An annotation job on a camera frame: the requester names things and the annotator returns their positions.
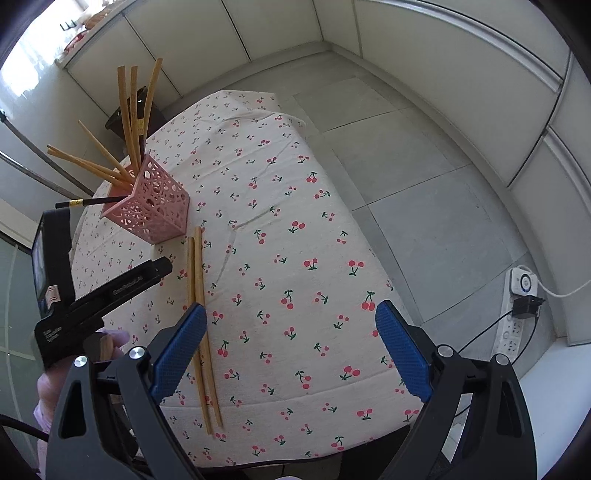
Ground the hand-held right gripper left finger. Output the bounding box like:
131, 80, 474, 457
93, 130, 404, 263
45, 302, 208, 480

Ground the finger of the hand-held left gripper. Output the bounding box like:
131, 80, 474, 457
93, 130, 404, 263
69, 257, 174, 326

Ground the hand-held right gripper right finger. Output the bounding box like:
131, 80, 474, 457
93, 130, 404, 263
375, 300, 539, 480

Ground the bamboo chopstick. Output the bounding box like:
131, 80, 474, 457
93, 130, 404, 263
117, 65, 141, 167
130, 65, 143, 164
46, 150, 132, 190
194, 226, 225, 428
46, 145, 134, 185
139, 57, 164, 160
187, 237, 214, 435
78, 120, 136, 183

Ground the pink perforated plastic basket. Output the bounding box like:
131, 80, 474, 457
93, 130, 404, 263
100, 154, 191, 244

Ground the black chopstick with gold band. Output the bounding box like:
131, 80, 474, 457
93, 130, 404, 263
55, 196, 129, 208

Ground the person's left hand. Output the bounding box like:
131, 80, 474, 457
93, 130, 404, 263
36, 329, 129, 444

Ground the metal pole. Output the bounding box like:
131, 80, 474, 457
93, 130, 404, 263
0, 111, 96, 195
0, 151, 63, 193

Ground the white power strip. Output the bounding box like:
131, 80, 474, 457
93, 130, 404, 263
493, 267, 539, 365

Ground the black power adapter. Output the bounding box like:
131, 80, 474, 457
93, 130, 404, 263
513, 296, 546, 320

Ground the white timer plug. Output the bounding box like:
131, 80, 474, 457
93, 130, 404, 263
510, 268, 537, 296

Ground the dark trash bin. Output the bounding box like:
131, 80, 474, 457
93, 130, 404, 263
105, 90, 168, 148

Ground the cherry print tablecloth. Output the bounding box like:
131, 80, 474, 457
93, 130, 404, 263
69, 91, 428, 467

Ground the thin black cable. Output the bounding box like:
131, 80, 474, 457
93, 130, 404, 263
450, 309, 541, 425

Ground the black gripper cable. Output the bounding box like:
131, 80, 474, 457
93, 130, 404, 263
0, 413, 49, 444

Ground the white power cable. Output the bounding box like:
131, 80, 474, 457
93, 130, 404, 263
522, 265, 591, 298

